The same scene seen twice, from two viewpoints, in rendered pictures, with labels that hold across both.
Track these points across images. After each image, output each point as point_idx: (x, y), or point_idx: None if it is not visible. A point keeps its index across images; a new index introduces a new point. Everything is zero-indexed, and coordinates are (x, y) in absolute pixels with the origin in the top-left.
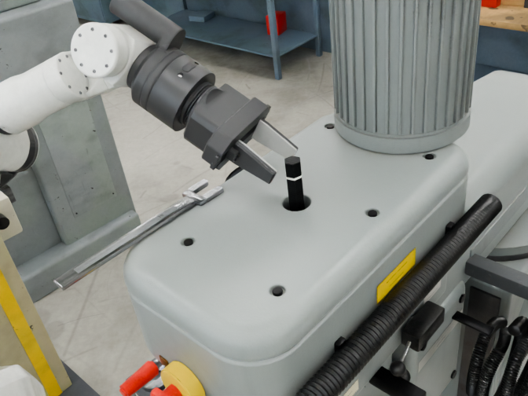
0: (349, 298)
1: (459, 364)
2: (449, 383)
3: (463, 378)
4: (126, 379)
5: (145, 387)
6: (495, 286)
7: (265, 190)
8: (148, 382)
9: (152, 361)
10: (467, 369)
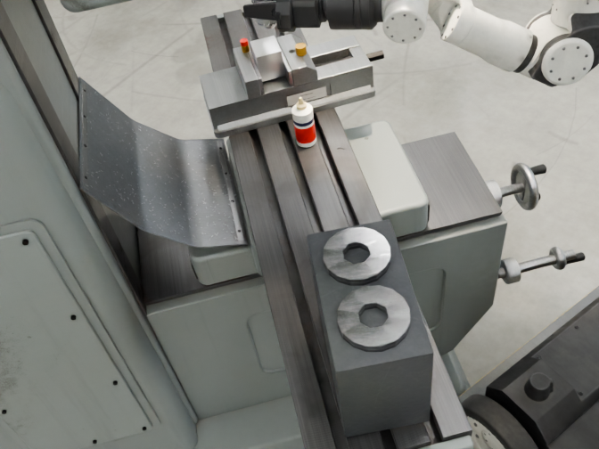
0: None
1: (36, 11)
2: (53, 56)
3: (45, 20)
4: (431, 353)
5: (401, 297)
6: None
7: None
8: (391, 305)
9: (361, 361)
10: (37, 0)
